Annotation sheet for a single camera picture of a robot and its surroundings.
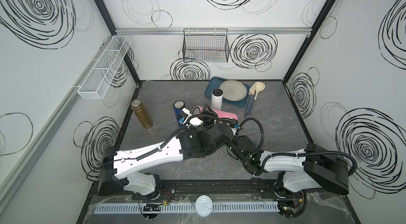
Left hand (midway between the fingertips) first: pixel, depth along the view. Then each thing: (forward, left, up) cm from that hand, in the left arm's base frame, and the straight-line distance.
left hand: (209, 111), depth 67 cm
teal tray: (+46, -4, -30) cm, 55 cm away
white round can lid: (-31, +1, -25) cm, 40 cm away
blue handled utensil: (+34, -30, -26) cm, 52 cm away
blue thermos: (+9, +16, -9) cm, 21 cm away
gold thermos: (+7, +36, -10) cm, 38 cm away
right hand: (-1, -3, -11) cm, 12 cm away
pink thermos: (-3, +5, +5) cm, 7 cm away
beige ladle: (+42, -37, -27) cm, 62 cm away
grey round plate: (+39, -18, -30) cm, 52 cm away
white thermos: (+16, -4, -11) cm, 20 cm away
